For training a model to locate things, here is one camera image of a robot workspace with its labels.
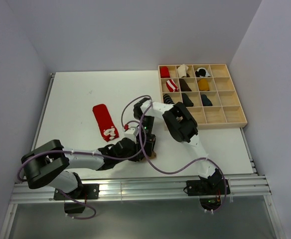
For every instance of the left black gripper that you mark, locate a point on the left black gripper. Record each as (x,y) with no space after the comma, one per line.
(136,149)

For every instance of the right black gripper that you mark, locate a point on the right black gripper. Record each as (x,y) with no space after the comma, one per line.
(149,144)

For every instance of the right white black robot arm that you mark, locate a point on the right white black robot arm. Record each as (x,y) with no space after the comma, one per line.
(183,128)

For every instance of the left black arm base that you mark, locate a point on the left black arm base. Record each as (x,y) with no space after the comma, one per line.
(78,197)

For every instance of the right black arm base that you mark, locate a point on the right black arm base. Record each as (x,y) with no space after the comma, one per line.
(213,191)

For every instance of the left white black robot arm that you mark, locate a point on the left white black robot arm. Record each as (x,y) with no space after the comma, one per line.
(49,163)

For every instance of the red patterned sock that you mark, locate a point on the red patterned sock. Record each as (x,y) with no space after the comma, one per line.
(106,126)

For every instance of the rolled black white ribbed sock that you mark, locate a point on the rolled black white ribbed sock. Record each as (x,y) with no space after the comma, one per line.
(167,99)

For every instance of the rolled red white striped sock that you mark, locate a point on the rolled red white striped sock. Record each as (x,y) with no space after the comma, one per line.
(172,86)

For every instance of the rolled dark brown sock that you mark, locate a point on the rolled dark brown sock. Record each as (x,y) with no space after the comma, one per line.
(184,86)

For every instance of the rolled dark teal sock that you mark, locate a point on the rolled dark teal sock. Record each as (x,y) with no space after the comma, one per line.
(205,101)

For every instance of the rolled cream sock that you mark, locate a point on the rolled cream sock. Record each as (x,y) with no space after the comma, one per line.
(182,71)

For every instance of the rolled mustard yellow sock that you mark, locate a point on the rolled mustard yellow sock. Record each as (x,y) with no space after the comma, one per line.
(203,85)

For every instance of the wooden compartment tray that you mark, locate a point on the wooden compartment tray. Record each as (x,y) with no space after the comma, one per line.
(226,112)

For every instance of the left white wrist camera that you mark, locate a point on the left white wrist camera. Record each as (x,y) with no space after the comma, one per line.
(131,132)

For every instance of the aluminium frame rail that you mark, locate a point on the aluminium frame rail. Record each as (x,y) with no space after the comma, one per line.
(146,188)

